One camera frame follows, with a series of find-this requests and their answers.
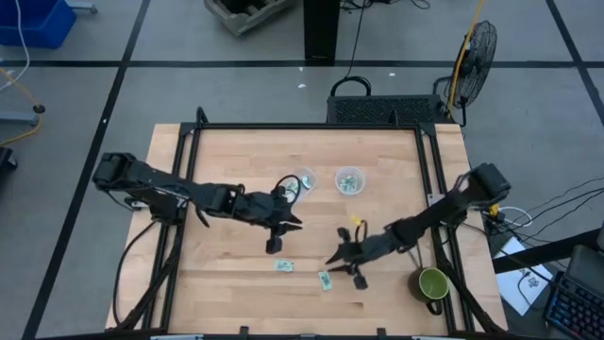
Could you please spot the black floor fan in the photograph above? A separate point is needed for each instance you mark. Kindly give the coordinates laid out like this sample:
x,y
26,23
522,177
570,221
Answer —
x,y
474,61

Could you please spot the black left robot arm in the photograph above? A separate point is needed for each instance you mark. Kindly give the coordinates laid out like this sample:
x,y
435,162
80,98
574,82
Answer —
x,y
160,186

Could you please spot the white printed paper sheet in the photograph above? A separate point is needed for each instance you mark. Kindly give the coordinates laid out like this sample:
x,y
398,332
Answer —
x,y
519,283

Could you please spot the grey foam packing tray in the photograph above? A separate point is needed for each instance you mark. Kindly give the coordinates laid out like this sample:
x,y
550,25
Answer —
x,y
245,14

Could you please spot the clear plastic cup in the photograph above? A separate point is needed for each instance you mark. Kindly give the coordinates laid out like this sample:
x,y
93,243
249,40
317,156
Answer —
x,y
358,175
309,177

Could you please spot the green ceramic mug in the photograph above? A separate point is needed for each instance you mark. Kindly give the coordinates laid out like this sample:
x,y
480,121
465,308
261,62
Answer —
x,y
433,284

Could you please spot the silver metal bracket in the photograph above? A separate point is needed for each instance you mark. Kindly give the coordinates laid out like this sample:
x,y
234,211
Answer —
x,y
434,198

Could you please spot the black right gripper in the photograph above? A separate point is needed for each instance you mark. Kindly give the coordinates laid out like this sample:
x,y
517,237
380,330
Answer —
x,y
373,248

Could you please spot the blue plastic bin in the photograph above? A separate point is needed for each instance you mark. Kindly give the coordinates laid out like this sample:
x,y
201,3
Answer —
x,y
33,23

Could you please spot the black upright column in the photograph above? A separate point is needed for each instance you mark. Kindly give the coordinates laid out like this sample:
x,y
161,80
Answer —
x,y
322,28

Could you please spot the small yellow tag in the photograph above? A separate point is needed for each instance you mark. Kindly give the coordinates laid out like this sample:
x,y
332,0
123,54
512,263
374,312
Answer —
x,y
355,219

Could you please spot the grey caster leg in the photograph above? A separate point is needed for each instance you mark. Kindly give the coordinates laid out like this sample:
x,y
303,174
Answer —
x,y
19,118

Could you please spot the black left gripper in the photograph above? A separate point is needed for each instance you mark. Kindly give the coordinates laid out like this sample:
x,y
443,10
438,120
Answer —
x,y
264,208

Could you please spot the backlit black keyboard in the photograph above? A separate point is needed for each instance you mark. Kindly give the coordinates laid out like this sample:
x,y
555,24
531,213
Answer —
x,y
573,307

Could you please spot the green Stevia packet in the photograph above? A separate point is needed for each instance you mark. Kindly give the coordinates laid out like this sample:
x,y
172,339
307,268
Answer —
x,y
283,265
347,181
352,189
307,181
324,280

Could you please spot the black floor beam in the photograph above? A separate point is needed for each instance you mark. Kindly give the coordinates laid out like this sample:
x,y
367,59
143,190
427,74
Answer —
x,y
542,252

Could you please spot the black perforated computer case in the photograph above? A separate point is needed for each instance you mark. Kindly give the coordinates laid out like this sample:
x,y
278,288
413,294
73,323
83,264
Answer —
x,y
387,109

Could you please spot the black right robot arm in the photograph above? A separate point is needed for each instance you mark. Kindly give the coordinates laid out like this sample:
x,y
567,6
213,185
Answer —
x,y
453,203

